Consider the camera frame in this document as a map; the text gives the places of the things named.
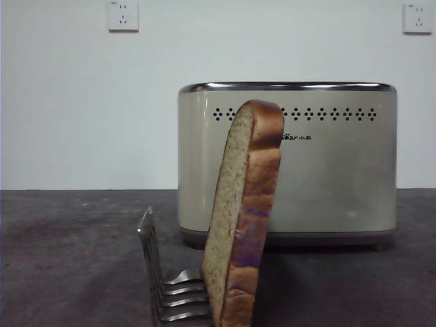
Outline brown-crusted bread slice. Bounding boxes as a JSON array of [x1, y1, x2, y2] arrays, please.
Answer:
[[200, 99, 285, 327]]

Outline stainless steel toast rack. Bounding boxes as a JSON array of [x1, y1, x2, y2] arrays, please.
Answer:
[[136, 206, 214, 327]]

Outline cream toaster with chrome top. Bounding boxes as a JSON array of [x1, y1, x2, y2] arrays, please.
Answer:
[[177, 81, 399, 252]]

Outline white wall socket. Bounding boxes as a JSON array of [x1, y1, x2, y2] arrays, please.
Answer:
[[403, 3, 433, 35], [108, 0, 140, 33]]

